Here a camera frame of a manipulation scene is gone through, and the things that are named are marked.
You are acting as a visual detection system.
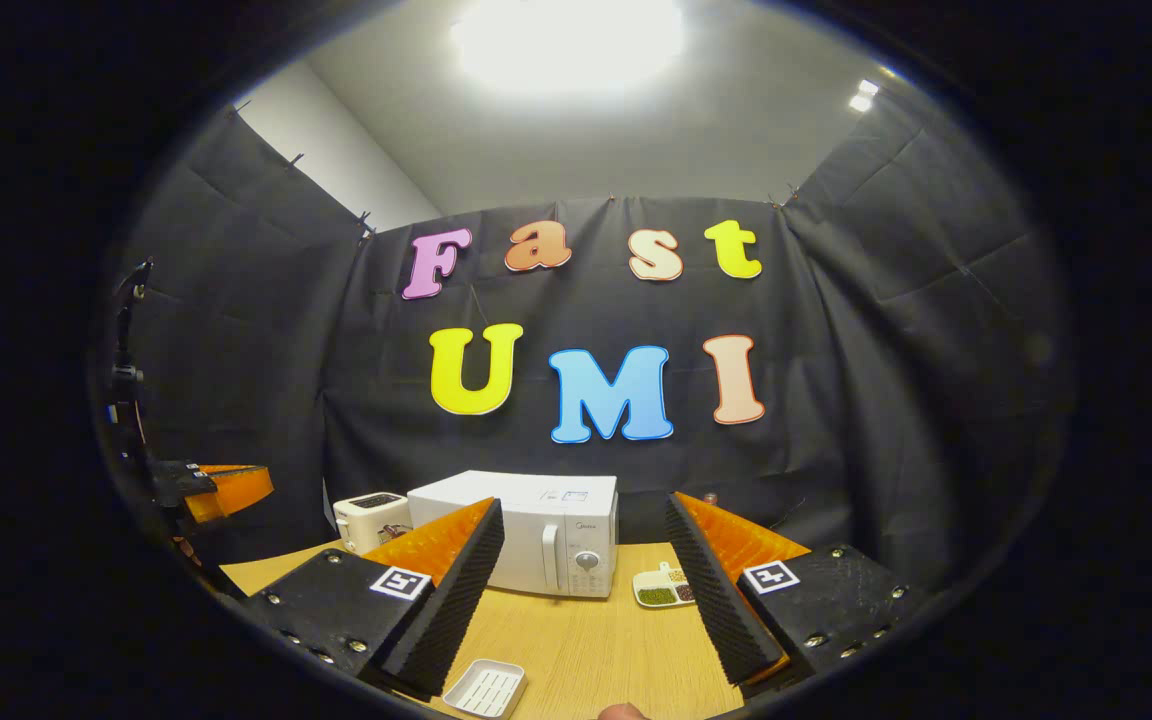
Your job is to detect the small white ribbed tray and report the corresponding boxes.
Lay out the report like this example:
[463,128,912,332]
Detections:
[441,658,528,720]

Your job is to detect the black stand pole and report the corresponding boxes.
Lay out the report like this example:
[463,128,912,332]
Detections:
[106,258,155,481]

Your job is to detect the white toaster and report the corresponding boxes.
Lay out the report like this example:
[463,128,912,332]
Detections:
[333,491,414,556]

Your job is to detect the large ceiling light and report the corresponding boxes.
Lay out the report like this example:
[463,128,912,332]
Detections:
[451,0,687,96]

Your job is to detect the white microwave oven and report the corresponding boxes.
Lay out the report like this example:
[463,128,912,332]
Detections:
[407,470,620,599]

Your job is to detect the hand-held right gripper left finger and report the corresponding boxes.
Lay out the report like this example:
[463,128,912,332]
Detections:
[241,497,505,701]

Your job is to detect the white divided dish with grains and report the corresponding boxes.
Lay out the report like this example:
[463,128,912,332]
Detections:
[632,562,697,609]

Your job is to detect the black backdrop cloth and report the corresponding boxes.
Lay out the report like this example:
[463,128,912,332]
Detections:
[96,95,1072,601]

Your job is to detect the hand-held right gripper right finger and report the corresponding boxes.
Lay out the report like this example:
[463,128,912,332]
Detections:
[664,492,929,689]

